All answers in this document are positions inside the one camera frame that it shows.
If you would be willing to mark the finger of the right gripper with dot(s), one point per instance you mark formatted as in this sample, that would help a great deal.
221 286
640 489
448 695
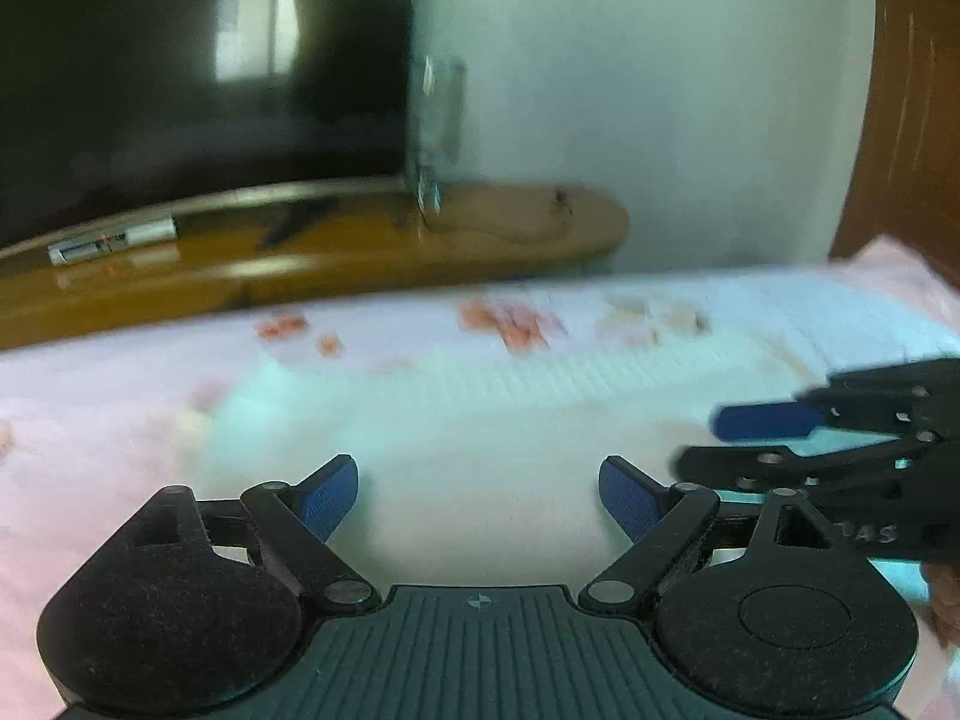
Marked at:
765 421

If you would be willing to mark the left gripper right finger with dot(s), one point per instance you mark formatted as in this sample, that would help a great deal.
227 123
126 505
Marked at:
668 529

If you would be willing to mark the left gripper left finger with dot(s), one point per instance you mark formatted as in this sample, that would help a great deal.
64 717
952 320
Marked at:
292 523

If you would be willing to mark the white knitted small garment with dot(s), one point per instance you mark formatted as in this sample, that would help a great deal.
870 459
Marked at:
446 444

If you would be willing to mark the pink floral bed sheet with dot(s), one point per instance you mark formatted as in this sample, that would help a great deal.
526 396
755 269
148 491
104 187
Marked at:
91 428

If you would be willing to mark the brown wooden tv cabinet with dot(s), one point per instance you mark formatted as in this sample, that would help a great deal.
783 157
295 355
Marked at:
219 262

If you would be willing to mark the silver set-top box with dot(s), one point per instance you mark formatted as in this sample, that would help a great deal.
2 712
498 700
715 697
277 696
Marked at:
112 240

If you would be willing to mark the clear glass table lamp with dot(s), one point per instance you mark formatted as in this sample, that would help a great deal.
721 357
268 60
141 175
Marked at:
436 106

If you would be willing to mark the large black flat television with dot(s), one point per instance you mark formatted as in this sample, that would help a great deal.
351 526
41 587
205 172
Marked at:
111 106

